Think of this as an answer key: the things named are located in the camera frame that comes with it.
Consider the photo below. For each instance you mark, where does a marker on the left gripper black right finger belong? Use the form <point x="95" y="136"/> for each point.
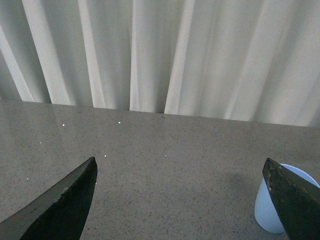
<point x="296" y="201"/>

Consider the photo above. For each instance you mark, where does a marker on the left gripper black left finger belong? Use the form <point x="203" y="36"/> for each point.
<point x="60" y="213"/>

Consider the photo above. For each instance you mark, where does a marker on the blue plastic cup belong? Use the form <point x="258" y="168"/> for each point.
<point x="264" y="211"/>

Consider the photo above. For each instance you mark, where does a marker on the white pleated curtain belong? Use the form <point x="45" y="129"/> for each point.
<point x="247" y="60"/>

